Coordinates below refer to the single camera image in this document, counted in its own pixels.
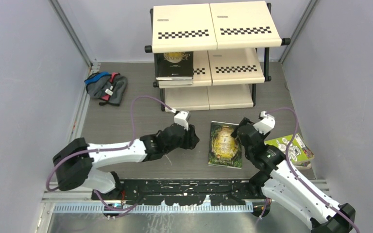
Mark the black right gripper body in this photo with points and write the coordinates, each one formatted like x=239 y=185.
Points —
x=246 y=121

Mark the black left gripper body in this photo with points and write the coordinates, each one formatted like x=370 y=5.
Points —
x=187 y=142

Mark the green Alice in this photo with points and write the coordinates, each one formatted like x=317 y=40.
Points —
x=224 y=150

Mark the lime green cartoon book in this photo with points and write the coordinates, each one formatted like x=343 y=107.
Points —
x=298 y=152

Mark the black Moon and Sixpence book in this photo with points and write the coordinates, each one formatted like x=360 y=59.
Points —
x=175 y=64

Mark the yellow hardcover book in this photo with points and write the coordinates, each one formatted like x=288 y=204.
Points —
x=181 y=78

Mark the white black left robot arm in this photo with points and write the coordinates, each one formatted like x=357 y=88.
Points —
x=78 y=163

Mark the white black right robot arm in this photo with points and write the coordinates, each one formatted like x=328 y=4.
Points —
x=278 y=180

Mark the grey blue red cloth bag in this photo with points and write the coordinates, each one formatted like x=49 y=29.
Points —
x=108 y=88

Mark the cream three-tier shelf rack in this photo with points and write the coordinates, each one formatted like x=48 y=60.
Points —
x=230 y=45

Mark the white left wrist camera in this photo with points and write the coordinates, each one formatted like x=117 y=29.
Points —
x=181 y=118

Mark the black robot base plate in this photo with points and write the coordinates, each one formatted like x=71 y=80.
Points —
x=182 y=192

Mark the aluminium frame rail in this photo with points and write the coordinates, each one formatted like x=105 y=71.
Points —
x=80 y=112

